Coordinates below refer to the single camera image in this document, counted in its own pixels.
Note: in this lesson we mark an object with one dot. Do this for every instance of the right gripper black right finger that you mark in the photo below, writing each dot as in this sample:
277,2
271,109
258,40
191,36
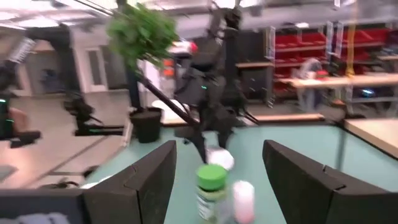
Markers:
304,193

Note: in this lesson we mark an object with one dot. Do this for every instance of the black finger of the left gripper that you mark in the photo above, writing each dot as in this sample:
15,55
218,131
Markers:
198,144
224,138

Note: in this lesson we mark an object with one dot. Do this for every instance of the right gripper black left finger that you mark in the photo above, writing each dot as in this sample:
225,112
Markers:
140,193

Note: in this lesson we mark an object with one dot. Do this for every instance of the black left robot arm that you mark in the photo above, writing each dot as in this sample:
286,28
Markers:
231,37

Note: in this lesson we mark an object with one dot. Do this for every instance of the background black robot arm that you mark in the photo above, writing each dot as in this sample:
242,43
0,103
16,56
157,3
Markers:
12,124
84,118

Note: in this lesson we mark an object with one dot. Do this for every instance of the wooden shelf with black legs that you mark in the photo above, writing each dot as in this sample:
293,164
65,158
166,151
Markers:
376,133

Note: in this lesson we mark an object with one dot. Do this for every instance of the green leafy plant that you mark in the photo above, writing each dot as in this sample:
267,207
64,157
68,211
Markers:
140,34

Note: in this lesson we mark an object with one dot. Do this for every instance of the red bin storage rack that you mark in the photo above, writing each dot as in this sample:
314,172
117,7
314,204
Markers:
311,40

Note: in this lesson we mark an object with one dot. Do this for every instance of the background wooden workbench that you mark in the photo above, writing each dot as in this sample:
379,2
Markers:
342,81

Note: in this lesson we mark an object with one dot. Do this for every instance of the white door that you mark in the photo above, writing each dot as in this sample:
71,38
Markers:
96,68

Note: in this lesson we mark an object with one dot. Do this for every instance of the white corner bracket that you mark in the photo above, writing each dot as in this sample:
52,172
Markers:
126,133

